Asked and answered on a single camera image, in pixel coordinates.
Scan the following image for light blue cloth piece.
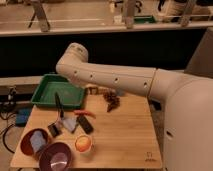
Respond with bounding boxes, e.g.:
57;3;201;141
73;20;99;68
62;118;78;133

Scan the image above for black cables on floor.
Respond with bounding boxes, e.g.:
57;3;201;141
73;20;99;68
0;99;18;154

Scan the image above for purple bowl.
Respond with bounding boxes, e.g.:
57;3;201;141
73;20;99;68
39;142;72;171

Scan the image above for black rectangular remote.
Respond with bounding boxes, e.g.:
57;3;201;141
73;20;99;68
77;115;93;134

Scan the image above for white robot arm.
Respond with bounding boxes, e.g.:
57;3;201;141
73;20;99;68
56;43;213;171

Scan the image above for green plastic tray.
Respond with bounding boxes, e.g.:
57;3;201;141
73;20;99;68
31;74;85;109

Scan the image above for small black block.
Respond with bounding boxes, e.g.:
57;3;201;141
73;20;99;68
48;124;61;137

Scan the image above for black handled knife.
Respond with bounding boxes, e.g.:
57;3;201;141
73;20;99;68
55;92;64;119

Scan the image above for blue box on floor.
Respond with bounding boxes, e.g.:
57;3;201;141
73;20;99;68
15;108;32;127

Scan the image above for orange fruit in cup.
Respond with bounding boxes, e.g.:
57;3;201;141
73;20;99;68
75;135;92;153

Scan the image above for wooden block toy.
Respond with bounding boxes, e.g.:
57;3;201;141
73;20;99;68
87;86;105;95

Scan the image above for red chili pepper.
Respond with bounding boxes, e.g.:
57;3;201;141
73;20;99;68
73;110;96;118

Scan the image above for brown bowl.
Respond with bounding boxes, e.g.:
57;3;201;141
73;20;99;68
20;128;49;156

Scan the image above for blue sponge in bowl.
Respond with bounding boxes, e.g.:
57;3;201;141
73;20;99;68
30;131;46;152

